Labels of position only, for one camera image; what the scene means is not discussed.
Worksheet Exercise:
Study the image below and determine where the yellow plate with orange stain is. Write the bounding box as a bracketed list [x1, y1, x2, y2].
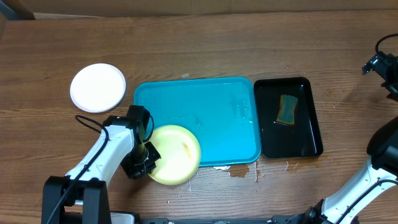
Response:
[149, 125, 201, 185]

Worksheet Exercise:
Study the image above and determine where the white plate with red streak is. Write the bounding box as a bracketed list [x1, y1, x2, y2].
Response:
[70, 63, 126, 113]

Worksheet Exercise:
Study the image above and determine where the green yellow sponge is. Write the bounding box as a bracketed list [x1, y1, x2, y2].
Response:
[276, 95, 298, 126]

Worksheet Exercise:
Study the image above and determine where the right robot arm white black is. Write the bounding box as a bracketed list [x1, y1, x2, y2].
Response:
[270, 118, 397, 224]

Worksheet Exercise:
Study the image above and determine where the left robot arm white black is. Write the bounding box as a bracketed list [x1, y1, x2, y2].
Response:
[41, 105, 161, 223]

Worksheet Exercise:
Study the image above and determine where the teal plastic tray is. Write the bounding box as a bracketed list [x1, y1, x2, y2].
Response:
[133, 77, 261, 167]

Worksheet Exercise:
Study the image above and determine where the black plastic tray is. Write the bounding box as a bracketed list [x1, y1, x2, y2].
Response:
[254, 77, 323, 159]

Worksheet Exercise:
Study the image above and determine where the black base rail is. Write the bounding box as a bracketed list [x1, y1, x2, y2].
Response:
[108, 215, 361, 224]

